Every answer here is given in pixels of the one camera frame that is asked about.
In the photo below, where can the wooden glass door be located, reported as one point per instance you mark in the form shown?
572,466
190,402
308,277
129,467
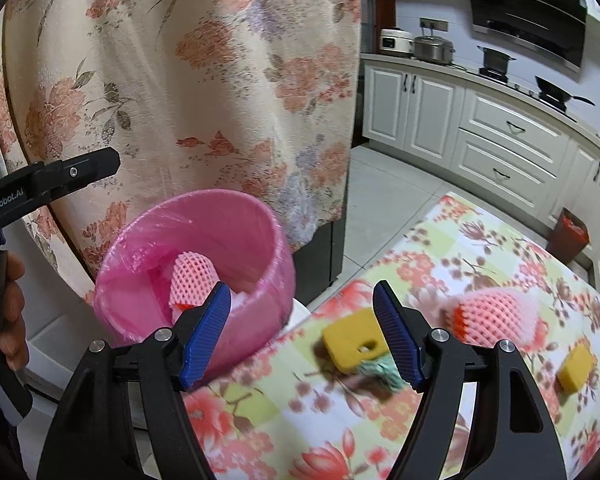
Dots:
384,10

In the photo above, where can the pale pink foam net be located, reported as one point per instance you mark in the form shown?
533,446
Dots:
533,316

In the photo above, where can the black range hood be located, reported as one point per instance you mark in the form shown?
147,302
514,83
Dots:
525,5

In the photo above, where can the black stock pot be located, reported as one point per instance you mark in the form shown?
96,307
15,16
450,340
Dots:
495,62

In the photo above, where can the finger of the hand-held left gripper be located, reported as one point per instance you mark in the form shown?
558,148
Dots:
80,170

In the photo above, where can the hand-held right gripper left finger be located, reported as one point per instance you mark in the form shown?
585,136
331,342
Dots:
207,335

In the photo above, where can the floral curtain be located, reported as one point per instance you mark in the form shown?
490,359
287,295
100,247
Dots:
180,85

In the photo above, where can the pink waste bin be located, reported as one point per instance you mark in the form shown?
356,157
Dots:
272,300

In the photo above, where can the person's left hand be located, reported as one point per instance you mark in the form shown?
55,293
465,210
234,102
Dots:
12,310

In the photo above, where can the wall socket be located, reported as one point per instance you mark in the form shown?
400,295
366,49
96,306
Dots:
434,23

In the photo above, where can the green patterned wrapper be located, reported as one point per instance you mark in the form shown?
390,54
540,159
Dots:
380,369

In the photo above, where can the floral tablecloth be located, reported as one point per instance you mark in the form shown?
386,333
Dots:
480,260

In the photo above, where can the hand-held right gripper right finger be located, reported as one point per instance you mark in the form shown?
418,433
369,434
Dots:
397,340

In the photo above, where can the gas stove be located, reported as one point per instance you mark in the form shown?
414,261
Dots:
522,91

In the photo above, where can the white base cabinets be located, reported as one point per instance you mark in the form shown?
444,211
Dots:
500,125

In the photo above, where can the pink foam fruit net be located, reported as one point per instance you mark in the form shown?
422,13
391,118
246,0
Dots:
192,275
490,315

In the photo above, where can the yellow sponge with hole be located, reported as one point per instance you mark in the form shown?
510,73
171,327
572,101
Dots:
345,340

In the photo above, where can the small yellow sponge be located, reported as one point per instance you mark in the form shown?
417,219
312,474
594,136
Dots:
575,367

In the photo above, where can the white rice cooker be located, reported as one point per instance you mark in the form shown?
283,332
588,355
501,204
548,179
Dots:
396,42

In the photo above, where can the steel pressure cooker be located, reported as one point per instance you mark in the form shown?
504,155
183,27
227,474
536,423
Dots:
432,49

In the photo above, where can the black wok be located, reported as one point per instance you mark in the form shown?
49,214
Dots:
555,91

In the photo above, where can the small red bin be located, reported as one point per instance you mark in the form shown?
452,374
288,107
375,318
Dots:
567,237

